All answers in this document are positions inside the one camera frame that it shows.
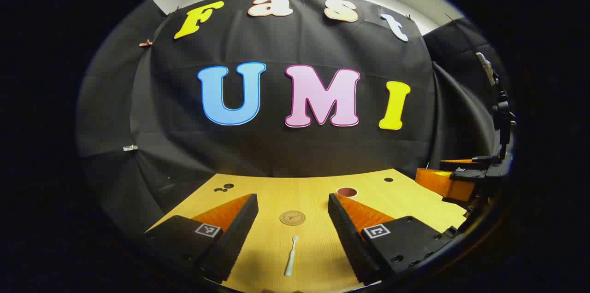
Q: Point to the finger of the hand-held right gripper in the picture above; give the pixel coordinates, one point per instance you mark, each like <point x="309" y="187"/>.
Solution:
<point x="442" y="183"/>
<point x="461" y="163"/>

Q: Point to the silver metal clip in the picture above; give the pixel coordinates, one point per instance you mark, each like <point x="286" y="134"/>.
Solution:
<point x="130" y="148"/>

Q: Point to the pale green toothbrush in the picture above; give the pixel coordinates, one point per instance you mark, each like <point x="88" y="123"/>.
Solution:
<point x="291" y="256"/>

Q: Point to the wooden desktop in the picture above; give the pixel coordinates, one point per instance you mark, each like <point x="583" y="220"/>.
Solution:
<point x="295" y="196"/>

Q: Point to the beige cup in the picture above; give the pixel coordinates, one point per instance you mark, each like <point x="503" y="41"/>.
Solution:
<point x="347" y="191"/>

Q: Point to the copper metal clip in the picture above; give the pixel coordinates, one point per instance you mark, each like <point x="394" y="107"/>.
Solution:
<point x="145" y="43"/>

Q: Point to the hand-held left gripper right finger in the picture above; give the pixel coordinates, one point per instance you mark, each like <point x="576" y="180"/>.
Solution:
<point x="343" y="226"/>

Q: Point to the round cork coaster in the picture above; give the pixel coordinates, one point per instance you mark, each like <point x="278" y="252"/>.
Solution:
<point x="292" y="218"/>

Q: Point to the black backdrop cloth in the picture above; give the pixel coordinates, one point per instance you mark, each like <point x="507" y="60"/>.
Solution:
<point x="295" y="145"/>

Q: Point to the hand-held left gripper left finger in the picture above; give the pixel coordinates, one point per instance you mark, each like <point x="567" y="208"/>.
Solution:
<point x="239" y="226"/>

